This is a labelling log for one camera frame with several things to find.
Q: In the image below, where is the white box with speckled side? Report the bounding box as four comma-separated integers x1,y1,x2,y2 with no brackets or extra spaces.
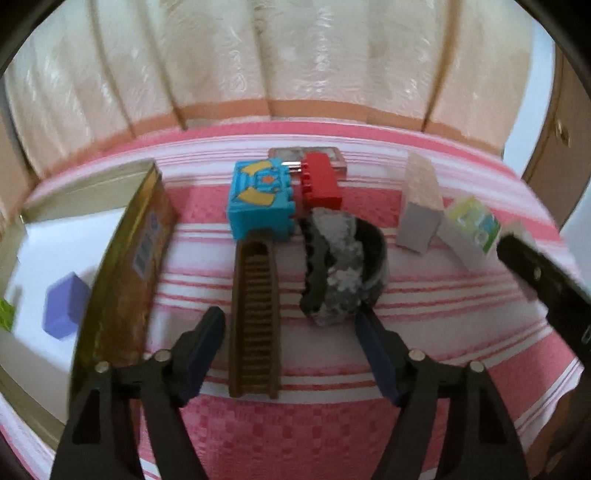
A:
396,152,445,254

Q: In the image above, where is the red toy brick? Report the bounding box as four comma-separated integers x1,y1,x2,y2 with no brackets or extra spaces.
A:
300,152,345,213

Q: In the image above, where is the pink striped blanket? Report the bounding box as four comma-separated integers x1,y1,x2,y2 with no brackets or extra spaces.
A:
0,117,585,480

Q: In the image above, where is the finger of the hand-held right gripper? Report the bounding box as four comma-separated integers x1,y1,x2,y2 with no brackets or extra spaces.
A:
496,232,591,365

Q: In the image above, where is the pink-framed flat case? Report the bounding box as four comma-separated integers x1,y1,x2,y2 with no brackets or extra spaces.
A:
268,146,348,178

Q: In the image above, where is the gold metal tin box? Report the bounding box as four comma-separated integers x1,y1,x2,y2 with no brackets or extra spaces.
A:
0,159,180,450

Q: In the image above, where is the blue printed toy block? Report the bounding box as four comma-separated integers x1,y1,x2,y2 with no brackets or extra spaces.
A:
226,158,296,243

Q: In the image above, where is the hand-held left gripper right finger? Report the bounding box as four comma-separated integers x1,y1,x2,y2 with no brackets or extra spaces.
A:
355,305,529,480

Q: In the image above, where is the brown toy stair piece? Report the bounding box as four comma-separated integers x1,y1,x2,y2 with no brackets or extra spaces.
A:
228,229,282,400

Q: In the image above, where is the cream patterned curtain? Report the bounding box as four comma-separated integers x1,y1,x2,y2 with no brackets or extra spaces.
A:
0,0,536,183

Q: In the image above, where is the green printed white cube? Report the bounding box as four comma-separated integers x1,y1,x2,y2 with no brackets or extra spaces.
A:
438,196,502,273

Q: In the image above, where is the purple toy block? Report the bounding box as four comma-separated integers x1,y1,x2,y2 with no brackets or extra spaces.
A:
43,272,92,341

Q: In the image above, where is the grey and black rock toy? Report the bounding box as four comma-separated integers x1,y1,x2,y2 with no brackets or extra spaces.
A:
298,208,389,328

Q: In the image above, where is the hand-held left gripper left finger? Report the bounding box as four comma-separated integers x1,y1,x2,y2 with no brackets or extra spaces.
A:
48,305,227,480

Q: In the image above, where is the wooden cabinet door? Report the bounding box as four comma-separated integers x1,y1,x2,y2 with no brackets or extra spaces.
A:
522,46,591,232

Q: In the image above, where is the orange striped curtain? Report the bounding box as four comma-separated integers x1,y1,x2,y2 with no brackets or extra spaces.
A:
0,106,35,220

